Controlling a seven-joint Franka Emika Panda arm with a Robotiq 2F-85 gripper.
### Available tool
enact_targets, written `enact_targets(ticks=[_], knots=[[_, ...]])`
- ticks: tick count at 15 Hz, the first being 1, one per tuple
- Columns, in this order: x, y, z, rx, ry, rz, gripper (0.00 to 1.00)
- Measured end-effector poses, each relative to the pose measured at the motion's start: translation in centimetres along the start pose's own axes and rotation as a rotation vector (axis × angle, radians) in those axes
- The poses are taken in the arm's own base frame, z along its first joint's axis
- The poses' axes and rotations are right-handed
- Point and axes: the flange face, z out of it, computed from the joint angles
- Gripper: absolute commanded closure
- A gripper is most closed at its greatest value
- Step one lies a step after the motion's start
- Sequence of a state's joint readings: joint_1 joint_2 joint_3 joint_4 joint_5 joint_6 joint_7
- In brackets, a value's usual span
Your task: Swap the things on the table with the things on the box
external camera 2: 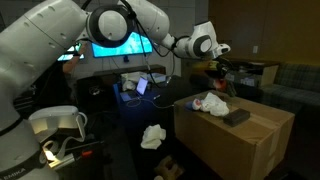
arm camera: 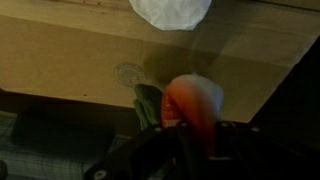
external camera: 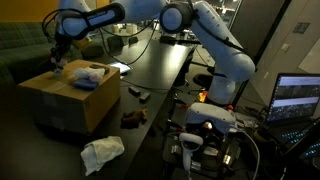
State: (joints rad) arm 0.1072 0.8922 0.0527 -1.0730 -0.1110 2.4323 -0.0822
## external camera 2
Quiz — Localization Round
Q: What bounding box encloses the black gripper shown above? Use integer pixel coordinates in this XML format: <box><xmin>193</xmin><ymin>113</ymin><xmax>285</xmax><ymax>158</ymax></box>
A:
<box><xmin>206</xmin><ymin>57</ymin><xmax>238</xmax><ymax>99</ymax></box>

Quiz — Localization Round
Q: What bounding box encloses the brown cardboard box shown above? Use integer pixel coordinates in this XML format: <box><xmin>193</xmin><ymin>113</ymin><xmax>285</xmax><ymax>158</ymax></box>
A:
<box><xmin>173</xmin><ymin>89</ymin><xmax>296</xmax><ymax>180</ymax></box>

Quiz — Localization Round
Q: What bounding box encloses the large cyan lit screen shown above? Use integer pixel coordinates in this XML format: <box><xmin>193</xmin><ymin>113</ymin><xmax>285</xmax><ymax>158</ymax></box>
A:
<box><xmin>91</xmin><ymin>31</ymin><xmax>154</xmax><ymax>58</ymax></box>

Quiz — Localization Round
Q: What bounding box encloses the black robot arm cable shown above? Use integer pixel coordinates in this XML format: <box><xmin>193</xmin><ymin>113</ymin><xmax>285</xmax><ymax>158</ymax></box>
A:
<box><xmin>118</xmin><ymin>0</ymin><xmax>178</xmax><ymax>88</ymax></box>

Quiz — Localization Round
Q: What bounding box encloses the bystander forearm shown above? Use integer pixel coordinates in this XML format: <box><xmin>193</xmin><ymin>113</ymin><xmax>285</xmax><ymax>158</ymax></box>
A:
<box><xmin>62</xmin><ymin>49</ymin><xmax>84</xmax><ymax>75</ymax></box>

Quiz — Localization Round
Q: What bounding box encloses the blue folded cloth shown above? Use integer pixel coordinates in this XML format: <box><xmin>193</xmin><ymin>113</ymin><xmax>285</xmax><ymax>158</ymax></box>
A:
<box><xmin>184</xmin><ymin>99</ymin><xmax>201</xmax><ymax>113</ymax></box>

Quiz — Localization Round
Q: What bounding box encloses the thin white desk cable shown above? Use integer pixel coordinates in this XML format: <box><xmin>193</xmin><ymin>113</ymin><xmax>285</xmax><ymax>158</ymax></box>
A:
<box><xmin>126</xmin><ymin>94</ymin><xmax>176</xmax><ymax>109</ymax></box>

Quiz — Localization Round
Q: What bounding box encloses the red plush toy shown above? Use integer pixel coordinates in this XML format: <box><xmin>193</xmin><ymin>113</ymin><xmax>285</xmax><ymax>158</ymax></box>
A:
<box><xmin>216</xmin><ymin>75</ymin><xmax>231</xmax><ymax>94</ymax></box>

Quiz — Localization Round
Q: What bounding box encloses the dark red floor object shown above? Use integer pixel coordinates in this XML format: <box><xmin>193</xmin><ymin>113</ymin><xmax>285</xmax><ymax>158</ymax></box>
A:
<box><xmin>153</xmin><ymin>154</ymin><xmax>185</xmax><ymax>180</ymax></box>

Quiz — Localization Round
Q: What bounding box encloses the yellow wrist mount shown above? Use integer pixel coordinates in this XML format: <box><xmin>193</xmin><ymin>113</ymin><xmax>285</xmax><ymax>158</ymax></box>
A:
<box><xmin>192</xmin><ymin>60</ymin><xmax>214</xmax><ymax>73</ymax></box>

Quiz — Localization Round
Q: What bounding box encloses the silver open laptop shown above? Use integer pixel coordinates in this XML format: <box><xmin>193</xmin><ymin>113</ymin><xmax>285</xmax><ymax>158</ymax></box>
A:
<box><xmin>119</xmin><ymin>77</ymin><xmax>149</xmax><ymax>103</ymax></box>

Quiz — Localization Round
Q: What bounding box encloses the green plaid sofa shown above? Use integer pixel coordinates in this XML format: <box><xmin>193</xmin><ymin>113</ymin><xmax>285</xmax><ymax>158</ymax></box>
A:
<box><xmin>259</xmin><ymin>63</ymin><xmax>320</xmax><ymax>111</ymax></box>

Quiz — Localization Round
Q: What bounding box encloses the white cloth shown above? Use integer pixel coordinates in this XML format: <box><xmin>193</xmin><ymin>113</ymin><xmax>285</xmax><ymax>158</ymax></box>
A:
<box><xmin>199</xmin><ymin>92</ymin><xmax>231</xmax><ymax>118</ymax></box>

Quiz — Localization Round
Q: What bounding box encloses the dark grey foam block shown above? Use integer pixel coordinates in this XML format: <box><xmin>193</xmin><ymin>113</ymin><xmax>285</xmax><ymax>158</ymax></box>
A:
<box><xmin>222</xmin><ymin>107</ymin><xmax>252</xmax><ymax>128</ymax></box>

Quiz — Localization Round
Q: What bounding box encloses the white crumpled towel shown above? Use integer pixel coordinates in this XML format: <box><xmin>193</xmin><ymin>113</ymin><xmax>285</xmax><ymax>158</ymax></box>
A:
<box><xmin>139</xmin><ymin>123</ymin><xmax>167</xmax><ymax>150</ymax></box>

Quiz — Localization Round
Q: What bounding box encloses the small cardboard box background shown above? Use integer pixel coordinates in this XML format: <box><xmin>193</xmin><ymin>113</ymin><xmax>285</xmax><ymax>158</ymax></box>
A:
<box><xmin>229</xmin><ymin>58</ymin><xmax>280</xmax><ymax>88</ymax></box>

